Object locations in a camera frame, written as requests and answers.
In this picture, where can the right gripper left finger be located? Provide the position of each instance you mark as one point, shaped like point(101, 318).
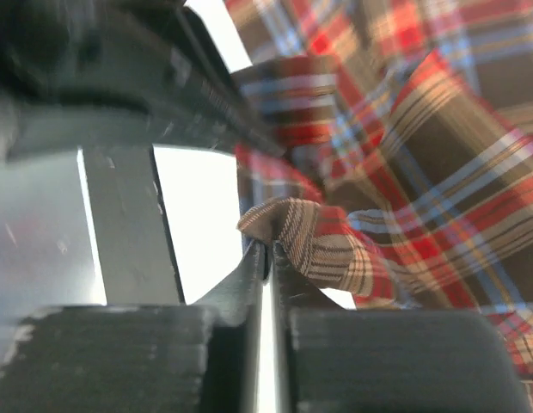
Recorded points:
point(142, 358)

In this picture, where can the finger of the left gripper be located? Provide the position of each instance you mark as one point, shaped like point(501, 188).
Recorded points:
point(128, 225)

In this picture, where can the brown red plaid shirt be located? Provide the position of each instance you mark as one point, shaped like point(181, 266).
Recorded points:
point(408, 174)

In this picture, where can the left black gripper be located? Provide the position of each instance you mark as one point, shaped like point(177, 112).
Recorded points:
point(117, 73)

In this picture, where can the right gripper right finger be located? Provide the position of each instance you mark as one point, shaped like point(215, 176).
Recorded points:
point(340, 360)

